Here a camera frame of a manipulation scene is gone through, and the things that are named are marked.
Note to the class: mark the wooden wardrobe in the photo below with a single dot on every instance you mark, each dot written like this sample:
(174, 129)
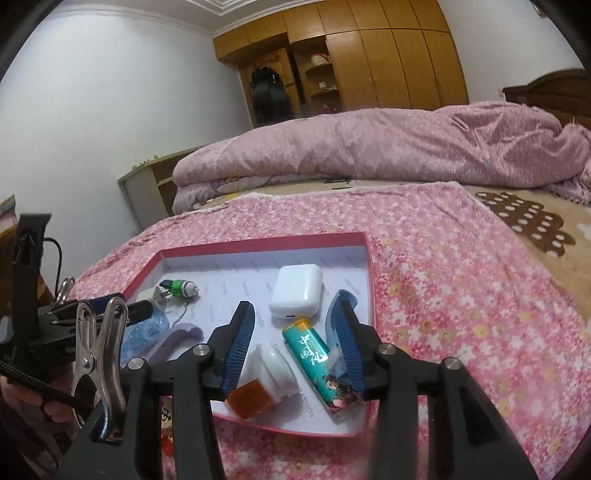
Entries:
(369, 55)

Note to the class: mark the pale green shelf cabinet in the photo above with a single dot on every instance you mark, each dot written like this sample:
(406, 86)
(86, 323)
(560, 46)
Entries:
(147, 184)

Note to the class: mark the white earbuds case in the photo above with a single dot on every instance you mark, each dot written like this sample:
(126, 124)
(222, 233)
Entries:
(295, 290)

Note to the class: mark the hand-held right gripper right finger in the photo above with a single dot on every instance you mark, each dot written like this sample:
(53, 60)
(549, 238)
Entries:
(348, 350)

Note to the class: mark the metal spring clip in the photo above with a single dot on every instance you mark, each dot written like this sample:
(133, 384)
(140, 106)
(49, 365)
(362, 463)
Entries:
(99, 360)
(68, 286)

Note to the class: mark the red charm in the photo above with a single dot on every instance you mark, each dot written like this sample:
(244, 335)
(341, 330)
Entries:
(167, 445)

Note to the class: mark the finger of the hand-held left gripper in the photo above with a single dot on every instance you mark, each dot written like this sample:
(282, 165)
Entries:
(138, 310)
(108, 300)

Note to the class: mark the pink quilt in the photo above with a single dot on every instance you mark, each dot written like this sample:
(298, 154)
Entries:
(369, 143)

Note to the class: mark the green cartoon lighter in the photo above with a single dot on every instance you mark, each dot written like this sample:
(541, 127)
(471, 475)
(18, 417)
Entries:
(318, 364)

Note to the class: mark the blue plastic clip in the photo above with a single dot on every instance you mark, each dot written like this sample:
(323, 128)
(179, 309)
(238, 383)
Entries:
(333, 323)

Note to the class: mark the person's left hand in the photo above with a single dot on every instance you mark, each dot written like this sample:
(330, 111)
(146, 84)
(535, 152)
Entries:
(27, 401)

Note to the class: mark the red cardboard box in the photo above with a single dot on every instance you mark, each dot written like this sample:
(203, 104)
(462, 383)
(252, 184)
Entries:
(221, 277)

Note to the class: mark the grey plug adapter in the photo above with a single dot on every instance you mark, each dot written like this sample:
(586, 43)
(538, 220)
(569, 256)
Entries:
(159, 296)

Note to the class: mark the dark wooden headboard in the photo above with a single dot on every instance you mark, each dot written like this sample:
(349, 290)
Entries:
(554, 92)

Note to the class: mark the pink floral bed sheet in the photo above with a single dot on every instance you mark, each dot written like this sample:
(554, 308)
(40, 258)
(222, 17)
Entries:
(438, 300)

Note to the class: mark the white jar with orange label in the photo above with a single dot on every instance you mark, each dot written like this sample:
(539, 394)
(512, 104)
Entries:
(268, 374)

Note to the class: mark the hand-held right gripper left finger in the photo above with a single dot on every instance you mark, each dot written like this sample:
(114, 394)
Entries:
(240, 346)

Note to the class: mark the hanging dark clothes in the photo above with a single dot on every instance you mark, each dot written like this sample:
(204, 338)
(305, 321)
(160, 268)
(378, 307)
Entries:
(265, 92)

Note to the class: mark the translucent blue heart-shaped case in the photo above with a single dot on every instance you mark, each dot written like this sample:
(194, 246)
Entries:
(143, 332)

